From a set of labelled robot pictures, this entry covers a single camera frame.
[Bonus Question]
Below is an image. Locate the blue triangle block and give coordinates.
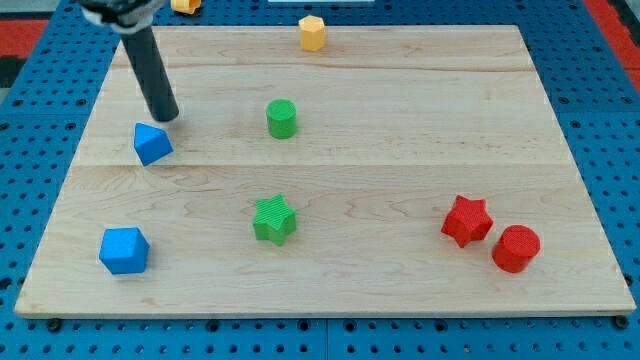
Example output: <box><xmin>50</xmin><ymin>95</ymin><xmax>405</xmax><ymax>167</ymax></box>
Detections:
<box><xmin>133</xmin><ymin>123</ymin><xmax>173</xmax><ymax>166</ymax></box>

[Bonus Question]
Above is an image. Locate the wooden board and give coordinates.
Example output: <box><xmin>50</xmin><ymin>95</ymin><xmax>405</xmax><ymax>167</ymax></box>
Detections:
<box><xmin>15</xmin><ymin>25</ymin><xmax>636</xmax><ymax>319</ymax></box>

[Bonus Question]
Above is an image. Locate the green star block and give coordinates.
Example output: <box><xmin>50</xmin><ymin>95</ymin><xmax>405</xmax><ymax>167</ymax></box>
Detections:
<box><xmin>253</xmin><ymin>194</ymin><xmax>297</xmax><ymax>246</ymax></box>

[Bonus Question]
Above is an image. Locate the green cylinder block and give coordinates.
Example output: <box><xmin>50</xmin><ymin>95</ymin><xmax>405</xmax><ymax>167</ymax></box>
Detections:
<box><xmin>266</xmin><ymin>98</ymin><xmax>297</xmax><ymax>139</ymax></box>

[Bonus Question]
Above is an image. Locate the yellow hexagon block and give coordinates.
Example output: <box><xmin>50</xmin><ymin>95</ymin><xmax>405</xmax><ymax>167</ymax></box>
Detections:
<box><xmin>298</xmin><ymin>15</ymin><xmax>326</xmax><ymax>52</ymax></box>

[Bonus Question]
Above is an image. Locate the red star block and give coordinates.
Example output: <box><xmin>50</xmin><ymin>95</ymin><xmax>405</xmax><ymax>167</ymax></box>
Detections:
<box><xmin>441</xmin><ymin>195</ymin><xmax>494</xmax><ymax>248</ymax></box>

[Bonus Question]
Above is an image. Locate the red cylinder block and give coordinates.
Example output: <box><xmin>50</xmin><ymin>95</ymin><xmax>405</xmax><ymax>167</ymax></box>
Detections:
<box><xmin>492</xmin><ymin>225</ymin><xmax>541</xmax><ymax>273</ymax></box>

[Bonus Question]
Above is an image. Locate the blue cube block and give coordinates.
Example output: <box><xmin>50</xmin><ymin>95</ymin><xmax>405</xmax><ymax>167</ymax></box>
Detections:
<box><xmin>98</xmin><ymin>227</ymin><xmax>149</xmax><ymax>275</ymax></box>

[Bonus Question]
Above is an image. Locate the yellow block at edge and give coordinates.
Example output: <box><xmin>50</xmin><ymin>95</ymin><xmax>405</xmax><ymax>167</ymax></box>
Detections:
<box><xmin>170</xmin><ymin>0</ymin><xmax>201</xmax><ymax>15</ymax></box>

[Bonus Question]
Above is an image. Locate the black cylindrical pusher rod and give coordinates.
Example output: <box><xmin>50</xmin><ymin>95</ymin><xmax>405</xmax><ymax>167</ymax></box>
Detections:
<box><xmin>121</xmin><ymin>26</ymin><xmax>179</xmax><ymax>122</ymax></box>

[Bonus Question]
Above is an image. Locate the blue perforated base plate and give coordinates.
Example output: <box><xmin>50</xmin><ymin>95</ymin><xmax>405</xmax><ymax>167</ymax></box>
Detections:
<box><xmin>1</xmin><ymin>1</ymin><xmax>639</xmax><ymax>359</ymax></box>

